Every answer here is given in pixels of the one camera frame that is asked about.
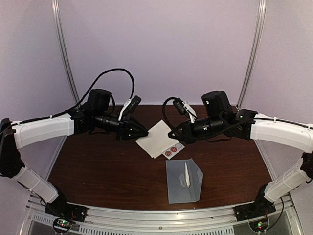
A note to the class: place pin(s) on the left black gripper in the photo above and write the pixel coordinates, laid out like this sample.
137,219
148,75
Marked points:
125,127

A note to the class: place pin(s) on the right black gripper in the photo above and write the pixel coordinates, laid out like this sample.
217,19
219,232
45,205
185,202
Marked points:
189,134

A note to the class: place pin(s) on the beige letter paper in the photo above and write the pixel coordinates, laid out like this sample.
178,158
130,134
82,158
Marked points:
157,140
187,175

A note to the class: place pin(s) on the grey envelope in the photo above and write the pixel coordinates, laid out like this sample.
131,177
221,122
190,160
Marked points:
178,192

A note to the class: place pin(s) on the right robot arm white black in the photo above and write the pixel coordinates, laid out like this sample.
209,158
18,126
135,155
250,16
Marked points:
247,125

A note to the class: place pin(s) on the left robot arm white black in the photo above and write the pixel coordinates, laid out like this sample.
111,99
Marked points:
91,115

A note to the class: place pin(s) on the white sticker sheet with seals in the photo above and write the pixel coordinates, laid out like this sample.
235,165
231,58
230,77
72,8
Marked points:
170,152

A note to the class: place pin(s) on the left circuit board with leds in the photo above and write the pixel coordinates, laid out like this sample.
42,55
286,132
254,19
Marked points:
61,225

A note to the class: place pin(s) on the circuit board with leds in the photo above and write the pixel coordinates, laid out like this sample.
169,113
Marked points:
61,225
259,226

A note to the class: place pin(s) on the right circuit board with leds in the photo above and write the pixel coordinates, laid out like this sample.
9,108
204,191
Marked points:
259,226

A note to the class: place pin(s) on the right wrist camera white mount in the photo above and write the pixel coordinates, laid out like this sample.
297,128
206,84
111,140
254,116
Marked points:
184,108

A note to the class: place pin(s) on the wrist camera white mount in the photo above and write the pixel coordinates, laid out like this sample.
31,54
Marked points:
129,106
184,108

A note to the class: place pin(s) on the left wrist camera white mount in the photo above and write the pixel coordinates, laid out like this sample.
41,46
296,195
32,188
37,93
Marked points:
129,106

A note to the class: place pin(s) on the front aluminium rail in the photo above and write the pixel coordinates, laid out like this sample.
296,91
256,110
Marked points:
210,221

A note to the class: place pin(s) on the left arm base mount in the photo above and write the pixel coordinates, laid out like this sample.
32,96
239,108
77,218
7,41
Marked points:
72,213

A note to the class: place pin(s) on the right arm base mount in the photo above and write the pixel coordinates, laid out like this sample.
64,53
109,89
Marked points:
253,210

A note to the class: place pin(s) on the right aluminium frame post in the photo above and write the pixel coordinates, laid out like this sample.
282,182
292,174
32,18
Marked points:
260,20

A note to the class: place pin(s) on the aluminium frame post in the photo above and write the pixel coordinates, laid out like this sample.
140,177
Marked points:
63,49
260,20

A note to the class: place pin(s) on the left aluminium frame post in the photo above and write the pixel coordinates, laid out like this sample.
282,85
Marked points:
63,49

